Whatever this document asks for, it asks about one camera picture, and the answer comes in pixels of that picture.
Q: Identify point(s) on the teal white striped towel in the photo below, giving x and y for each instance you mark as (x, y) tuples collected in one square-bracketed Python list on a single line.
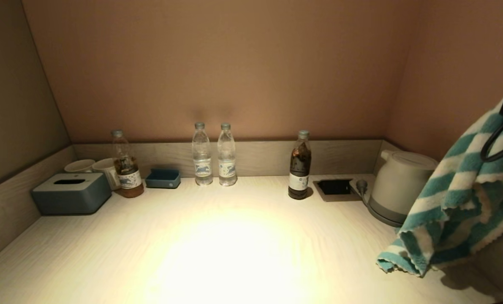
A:
[(458, 202)]

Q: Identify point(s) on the white electric kettle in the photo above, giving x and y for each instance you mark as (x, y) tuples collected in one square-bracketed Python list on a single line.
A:
[(399, 181)]

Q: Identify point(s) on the grey kettle power plug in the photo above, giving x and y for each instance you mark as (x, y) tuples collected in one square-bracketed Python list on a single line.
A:
[(362, 185)]

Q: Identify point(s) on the grey kettle base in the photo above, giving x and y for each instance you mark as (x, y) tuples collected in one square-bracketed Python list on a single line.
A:
[(382, 217)]

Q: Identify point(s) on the recessed black socket panel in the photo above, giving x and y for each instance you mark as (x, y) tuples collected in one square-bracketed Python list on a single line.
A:
[(335, 187)]

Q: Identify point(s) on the dark liquid plastic bottle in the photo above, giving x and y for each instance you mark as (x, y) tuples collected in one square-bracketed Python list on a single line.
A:
[(299, 172)]

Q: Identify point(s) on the clear water bottle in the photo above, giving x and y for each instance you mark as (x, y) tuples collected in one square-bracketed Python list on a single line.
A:
[(227, 165), (202, 164)]

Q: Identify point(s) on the small blue plastic tray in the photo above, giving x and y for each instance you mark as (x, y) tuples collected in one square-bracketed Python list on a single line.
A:
[(163, 180)]

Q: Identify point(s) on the amber tea plastic bottle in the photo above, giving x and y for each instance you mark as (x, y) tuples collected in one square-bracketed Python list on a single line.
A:
[(127, 179)]

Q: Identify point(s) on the white ceramic mug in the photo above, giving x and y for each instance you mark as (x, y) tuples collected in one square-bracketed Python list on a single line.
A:
[(108, 170), (79, 165)]

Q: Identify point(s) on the grey-blue tissue box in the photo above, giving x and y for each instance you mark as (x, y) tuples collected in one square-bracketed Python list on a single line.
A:
[(72, 197)]

